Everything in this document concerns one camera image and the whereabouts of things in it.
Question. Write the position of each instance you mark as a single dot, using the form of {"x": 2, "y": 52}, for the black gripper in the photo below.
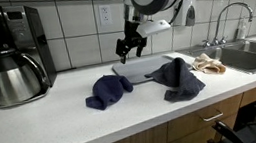
{"x": 131, "y": 37}

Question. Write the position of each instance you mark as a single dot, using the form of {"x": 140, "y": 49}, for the navy blue towel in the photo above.
{"x": 108, "y": 89}

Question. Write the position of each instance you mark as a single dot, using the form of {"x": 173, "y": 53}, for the dark grey towel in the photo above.
{"x": 179, "y": 77}

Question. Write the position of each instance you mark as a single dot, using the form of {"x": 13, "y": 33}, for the beige towel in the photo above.
{"x": 208, "y": 65}

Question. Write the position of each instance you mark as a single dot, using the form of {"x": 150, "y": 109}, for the grey plastic tray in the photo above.
{"x": 137, "y": 68}

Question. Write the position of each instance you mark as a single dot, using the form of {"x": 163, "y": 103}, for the chrome faucet lever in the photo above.
{"x": 205, "y": 43}

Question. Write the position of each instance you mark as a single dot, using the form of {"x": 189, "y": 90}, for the wooden base cabinet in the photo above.
{"x": 189, "y": 125}

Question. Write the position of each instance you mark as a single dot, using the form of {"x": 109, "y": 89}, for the black silver coffee maker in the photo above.
{"x": 24, "y": 25}

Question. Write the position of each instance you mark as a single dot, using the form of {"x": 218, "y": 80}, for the chrome gooseneck faucet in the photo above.
{"x": 231, "y": 5}

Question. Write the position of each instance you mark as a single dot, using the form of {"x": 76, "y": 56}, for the white soap bottle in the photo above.
{"x": 242, "y": 30}

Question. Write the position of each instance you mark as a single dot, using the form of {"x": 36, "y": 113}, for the stainless steel sink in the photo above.
{"x": 250, "y": 54}

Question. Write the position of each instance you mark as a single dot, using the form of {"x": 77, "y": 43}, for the stainless steel carafe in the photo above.
{"x": 13, "y": 82}

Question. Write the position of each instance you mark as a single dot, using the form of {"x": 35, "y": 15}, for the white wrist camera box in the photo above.
{"x": 152, "y": 28}

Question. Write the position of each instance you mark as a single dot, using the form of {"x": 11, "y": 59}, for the white wall outlet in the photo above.
{"x": 105, "y": 14}

